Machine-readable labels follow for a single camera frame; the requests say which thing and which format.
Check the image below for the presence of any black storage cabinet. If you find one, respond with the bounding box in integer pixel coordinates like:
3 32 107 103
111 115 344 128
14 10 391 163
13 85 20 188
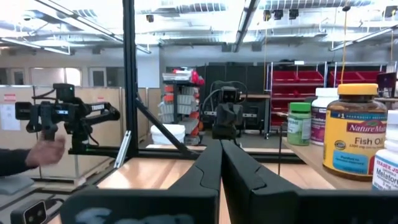
195 62 269 133

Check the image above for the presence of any person's forearm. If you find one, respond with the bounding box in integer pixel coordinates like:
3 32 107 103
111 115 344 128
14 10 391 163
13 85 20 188
0 148 32 177

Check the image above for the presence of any yellow hanging cable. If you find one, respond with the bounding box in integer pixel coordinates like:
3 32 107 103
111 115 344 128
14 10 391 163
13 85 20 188
341 6 348 85

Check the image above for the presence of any dark monitor screen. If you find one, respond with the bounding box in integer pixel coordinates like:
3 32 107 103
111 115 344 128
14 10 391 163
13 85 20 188
376 72 398 98

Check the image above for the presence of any beige partition panel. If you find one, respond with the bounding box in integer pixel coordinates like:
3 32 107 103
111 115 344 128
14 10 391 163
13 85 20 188
0 84 162 187

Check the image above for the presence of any green-capped green caffeine bottle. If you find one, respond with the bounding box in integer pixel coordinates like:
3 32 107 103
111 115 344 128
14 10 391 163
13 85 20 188
286 101 312 146

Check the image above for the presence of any white bucket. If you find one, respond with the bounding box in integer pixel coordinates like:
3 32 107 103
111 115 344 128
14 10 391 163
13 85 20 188
150 123 187 146

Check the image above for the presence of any amber fish oil bottle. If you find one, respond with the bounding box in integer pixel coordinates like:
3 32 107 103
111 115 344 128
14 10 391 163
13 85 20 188
322 83 389 182

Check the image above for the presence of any wooden workbench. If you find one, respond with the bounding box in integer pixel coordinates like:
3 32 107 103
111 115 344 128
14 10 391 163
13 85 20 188
241 93 272 138

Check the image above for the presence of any black table-level camera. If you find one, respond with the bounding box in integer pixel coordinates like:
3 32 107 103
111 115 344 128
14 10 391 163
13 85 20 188
10 198 48 224

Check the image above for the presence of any person's hand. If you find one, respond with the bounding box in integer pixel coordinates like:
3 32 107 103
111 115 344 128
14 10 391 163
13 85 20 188
25 136 67 168

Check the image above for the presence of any white melatonin bottle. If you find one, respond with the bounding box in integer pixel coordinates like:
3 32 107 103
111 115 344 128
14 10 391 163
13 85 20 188
371 110 398 191

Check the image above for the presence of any white paper sheet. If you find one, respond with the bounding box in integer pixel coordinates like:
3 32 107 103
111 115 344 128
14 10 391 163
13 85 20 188
0 103 21 131

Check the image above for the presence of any metal rack with red bins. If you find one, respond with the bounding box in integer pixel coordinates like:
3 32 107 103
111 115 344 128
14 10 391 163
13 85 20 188
326 61 398 94
266 61 329 138

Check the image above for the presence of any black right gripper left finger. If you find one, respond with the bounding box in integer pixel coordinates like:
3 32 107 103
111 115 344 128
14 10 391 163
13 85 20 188
170 140 223 224

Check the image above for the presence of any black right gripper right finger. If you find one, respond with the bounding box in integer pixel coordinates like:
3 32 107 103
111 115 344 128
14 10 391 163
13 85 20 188
222 139 299 224

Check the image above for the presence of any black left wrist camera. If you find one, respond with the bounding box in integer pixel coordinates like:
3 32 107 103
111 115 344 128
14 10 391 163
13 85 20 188
221 86 241 105

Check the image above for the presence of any black aluminium extrusion frame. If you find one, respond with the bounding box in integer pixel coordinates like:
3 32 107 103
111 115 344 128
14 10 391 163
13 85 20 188
67 0 301 165

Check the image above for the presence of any silver aluminium bracket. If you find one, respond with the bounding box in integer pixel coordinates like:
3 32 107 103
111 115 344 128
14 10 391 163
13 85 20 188
113 129 132 169

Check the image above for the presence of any rack with grey red bins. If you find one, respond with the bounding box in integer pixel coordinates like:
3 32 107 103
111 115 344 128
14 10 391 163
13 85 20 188
157 67 206 146

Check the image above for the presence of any grey cushion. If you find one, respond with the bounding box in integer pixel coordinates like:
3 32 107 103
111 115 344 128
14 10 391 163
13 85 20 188
0 175 27 196

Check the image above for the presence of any white bottle with purple label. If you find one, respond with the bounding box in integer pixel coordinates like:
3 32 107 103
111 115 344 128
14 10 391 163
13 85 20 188
310 87 340 146

